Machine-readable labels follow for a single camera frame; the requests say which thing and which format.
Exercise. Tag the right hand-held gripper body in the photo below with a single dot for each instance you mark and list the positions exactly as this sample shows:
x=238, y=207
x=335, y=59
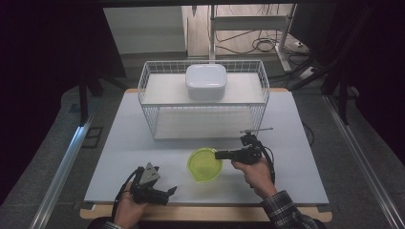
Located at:
x=251, y=154

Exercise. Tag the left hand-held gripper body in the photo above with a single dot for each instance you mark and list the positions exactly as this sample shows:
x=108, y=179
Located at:
x=148, y=194

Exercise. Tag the green round plastic container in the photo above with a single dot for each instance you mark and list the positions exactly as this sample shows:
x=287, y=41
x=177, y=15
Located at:
x=203, y=167

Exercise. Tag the clear square plastic container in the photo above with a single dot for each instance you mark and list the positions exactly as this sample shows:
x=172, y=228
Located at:
x=206, y=79

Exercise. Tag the person's right hand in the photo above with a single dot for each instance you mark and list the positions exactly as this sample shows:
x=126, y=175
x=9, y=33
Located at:
x=258, y=176

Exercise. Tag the person's left hand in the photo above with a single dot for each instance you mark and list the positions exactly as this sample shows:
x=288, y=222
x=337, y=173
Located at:
x=127, y=211

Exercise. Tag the white power strip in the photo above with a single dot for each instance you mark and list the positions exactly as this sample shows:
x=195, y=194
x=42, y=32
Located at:
x=307, y=73

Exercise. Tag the black metal stand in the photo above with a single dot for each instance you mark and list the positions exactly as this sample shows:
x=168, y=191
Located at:
x=83, y=98

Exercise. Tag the aluminium floor rail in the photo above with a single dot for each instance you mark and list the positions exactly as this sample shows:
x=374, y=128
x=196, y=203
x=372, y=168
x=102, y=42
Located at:
x=363, y=162
x=60, y=175

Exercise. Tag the white metal desk frame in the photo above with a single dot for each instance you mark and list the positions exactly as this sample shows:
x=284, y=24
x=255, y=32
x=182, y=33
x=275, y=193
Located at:
x=248, y=23

